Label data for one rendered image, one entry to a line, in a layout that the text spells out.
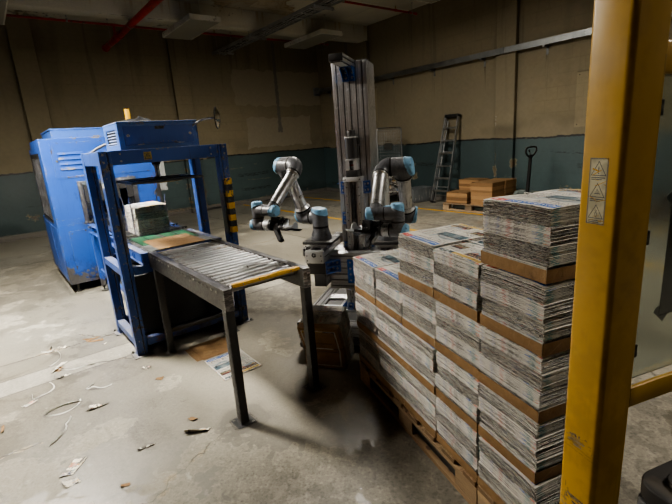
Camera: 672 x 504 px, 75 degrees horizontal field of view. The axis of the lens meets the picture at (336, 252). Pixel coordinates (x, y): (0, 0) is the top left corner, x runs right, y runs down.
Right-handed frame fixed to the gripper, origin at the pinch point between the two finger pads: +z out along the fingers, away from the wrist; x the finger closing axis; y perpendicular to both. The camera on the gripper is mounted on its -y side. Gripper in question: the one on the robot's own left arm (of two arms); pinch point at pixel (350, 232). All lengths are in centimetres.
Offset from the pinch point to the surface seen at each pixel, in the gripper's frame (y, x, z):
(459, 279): -28, 66, -75
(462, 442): -94, 41, -77
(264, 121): 419, -707, 588
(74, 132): 118, -68, 378
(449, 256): -19, 66, -71
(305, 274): -27.4, 10.2, 21.5
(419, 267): -23, 47, -55
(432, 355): -60, 39, -62
